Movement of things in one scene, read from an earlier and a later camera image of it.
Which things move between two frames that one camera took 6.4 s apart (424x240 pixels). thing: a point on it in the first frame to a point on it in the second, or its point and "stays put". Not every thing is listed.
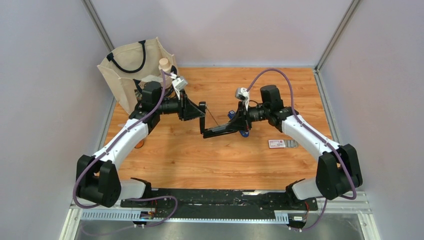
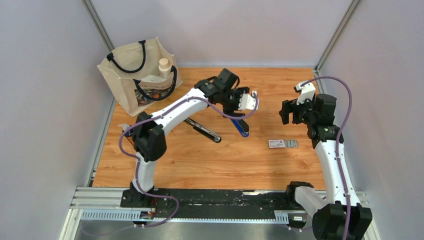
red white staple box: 276,143 stays put
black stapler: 227,128 to 203,130
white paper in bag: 151,78 stays put
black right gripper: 242,116 to 290,106
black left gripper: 186,110 to 237,92
